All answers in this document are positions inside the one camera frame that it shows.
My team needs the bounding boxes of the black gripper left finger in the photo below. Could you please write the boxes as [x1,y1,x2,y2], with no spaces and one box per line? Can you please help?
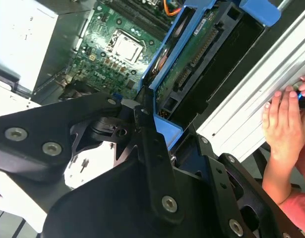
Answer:
[0,86,186,225]

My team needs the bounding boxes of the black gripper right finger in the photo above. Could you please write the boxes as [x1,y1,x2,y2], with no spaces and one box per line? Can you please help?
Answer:
[186,125,305,238]

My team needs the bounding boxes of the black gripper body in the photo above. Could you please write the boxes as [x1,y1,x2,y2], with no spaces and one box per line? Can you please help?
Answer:
[42,141,229,238]

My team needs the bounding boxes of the hard disk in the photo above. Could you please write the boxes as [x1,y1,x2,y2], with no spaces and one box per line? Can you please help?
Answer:
[139,0,282,152]

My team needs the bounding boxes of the person's left hand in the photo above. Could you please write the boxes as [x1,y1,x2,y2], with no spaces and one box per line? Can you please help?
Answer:
[262,85,305,165]

